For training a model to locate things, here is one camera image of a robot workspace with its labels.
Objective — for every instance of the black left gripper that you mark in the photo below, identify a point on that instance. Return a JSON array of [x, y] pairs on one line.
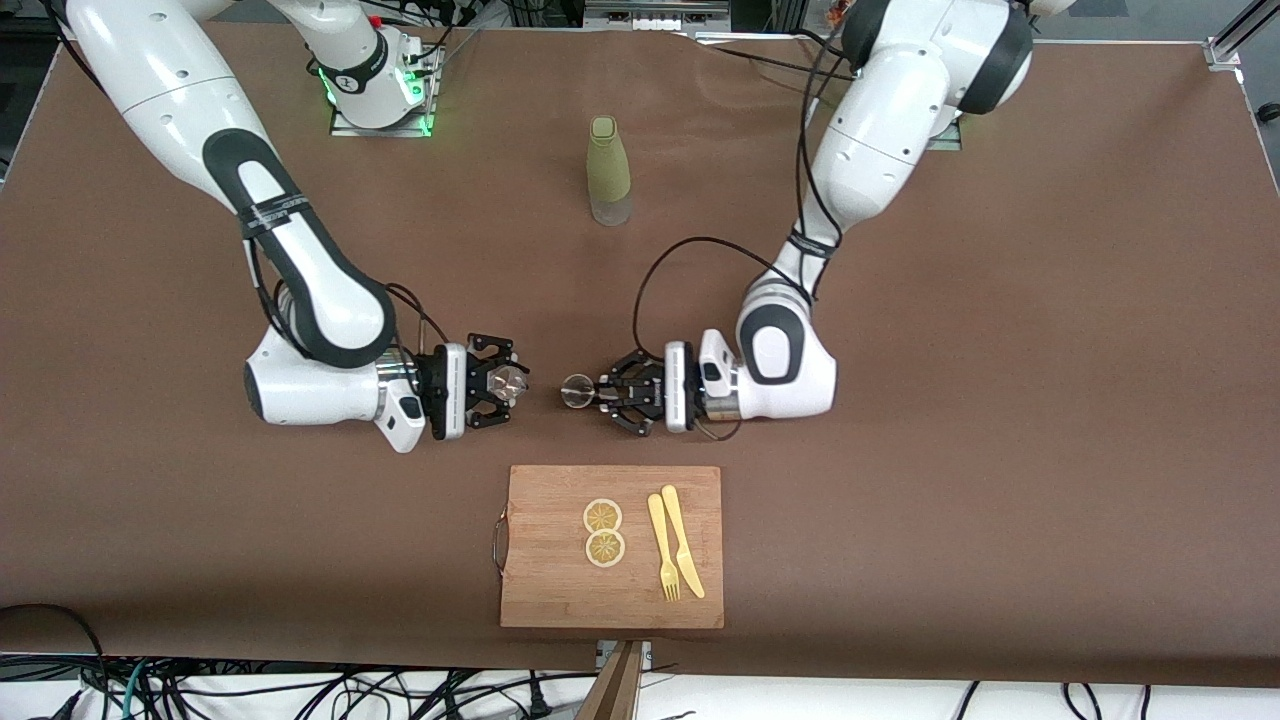
[[640, 390]]

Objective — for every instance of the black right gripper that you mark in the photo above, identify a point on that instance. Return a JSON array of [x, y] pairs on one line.
[[483, 382]]

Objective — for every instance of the clear glass shaker cup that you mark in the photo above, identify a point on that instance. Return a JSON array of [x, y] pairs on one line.
[[512, 384]]

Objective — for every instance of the steel jigger measuring cup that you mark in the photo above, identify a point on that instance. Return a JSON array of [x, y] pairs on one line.
[[577, 392]]

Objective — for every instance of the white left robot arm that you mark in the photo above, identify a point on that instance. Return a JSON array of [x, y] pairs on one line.
[[880, 130]]

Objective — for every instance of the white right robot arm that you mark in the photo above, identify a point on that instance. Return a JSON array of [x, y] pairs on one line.
[[170, 80]]

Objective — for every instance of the lemon slice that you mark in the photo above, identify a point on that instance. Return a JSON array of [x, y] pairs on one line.
[[605, 548], [602, 516]]

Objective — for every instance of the yellow plastic fork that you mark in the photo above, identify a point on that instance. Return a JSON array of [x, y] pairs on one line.
[[658, 530]]

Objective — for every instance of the yellow plastic knife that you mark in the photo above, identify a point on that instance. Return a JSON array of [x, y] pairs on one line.
[[680, 540]]

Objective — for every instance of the wooden cutting board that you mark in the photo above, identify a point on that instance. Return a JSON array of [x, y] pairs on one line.
[[545, 580]]

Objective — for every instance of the green sleeved glass bottle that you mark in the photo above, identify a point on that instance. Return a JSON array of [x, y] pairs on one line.
[[608, 165]]

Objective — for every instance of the brown table cover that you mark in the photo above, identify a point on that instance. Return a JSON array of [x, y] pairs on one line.
[[900, 500]]

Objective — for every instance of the grey metal box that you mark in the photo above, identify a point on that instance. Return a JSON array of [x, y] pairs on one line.
[[655, 15]]

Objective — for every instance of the small black object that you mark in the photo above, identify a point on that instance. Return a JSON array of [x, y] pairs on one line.
[[1272, 110]]

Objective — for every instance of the metal bracket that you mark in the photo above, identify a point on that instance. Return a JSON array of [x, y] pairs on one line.
[[604, 652]]

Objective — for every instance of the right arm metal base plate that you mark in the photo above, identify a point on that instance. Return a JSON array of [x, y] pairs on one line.
[[380, 132]]

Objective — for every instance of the wooden post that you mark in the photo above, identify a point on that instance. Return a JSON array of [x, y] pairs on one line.
[[615, 695]]

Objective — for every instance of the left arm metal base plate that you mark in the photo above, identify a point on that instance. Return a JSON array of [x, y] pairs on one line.
[[950, 143]]

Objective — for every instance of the aluminium frame profile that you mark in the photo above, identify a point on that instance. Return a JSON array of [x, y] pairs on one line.
[[1222, 50]]

